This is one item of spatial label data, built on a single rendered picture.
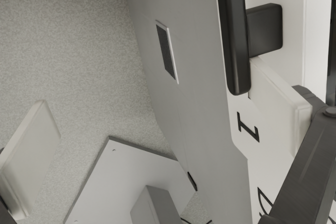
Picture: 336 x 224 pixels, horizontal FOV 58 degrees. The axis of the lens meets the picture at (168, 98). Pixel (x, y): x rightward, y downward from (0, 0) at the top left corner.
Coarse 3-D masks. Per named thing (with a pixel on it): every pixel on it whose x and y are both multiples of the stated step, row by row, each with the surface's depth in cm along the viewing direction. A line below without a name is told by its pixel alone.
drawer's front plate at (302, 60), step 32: (256, 0) 20; (288, 0) 17; (320, 0) 16; (288, 32) 18; (320, 32) 17; (288, 64) 19; (320, 64) 18; (320, 96) 19; (256, 160) 28; (288, 160) 22
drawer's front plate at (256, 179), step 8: (248, 160) 34; (248, 168) 35; (256, 176) 33; (256, 184) 34; (264, 184) 32; (256, 192) 35; (264, 192) 32; (272, 192) 30; (256, 200) 35; (264, 200) 33; (272, 200) 31; (256, 208) 36; (264, 208) 34; (256, 216) 37
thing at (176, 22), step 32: (128, 0) 92; (160, 0) 56; (192, 0) 41; (160, 32) 62; (192, 32) 45; (160, 64) 74; (192, 64) 49; (160, 96) 89; (192, 96) 55; (224, 96) 40; (160, 128) 110; (192, 128) 63; (224, 128) 44; (192, 160) 72; (224, 160) 48; (224, 192) 54
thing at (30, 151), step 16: (32, 112) 18; (48, 112) 19; (32, 128) 17; (48, 128) 19; (16, 144) 15; (32, 144) 16; (48, 144) 18; (0, 160) 14; (16, 160) 14; (32, 160) 16; (48, 160) 18; (0, 176) 13; (16, 176) 14; (32, 176) 15; (0, 192) 13; (16, 192) 14; (32, 192) 15; (16, 208) 14
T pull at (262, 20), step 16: (224, 0) 16; (240, 0) 16; (224, 16) 17; (240, 16) 17; (256, 16) 17; (272, 16) 18; (224, 32) 18; (240, 32) 17; (256, 32) 18; (272, 32) 18; (224, 48) 18; (240, 48) 18; (256, 48) 18; (272, 48) 18; (224, 64) 19; (240, 64) 18; (240, 80) 18
